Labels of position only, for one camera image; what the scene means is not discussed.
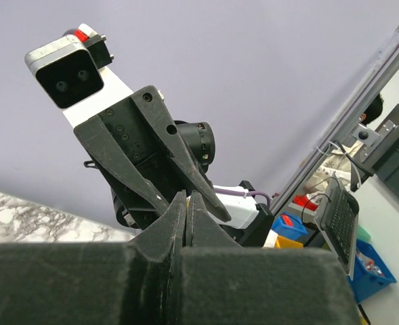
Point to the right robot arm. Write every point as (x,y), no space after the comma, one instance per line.
(250,221)

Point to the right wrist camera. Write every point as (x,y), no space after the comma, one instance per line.
(64,68)

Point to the aluminium frame post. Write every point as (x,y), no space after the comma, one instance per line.
(383,67)

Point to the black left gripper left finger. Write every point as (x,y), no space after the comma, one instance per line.
(132,282)

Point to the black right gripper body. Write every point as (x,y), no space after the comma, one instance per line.
(137,140)

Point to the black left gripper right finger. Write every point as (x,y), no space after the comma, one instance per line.
(224,283)

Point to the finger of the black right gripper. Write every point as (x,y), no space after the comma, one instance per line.
(97,140)
(153,109)

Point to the blue storage bin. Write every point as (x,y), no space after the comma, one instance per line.
(371,274)

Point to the black keyboard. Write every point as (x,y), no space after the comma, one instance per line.
(337,220)

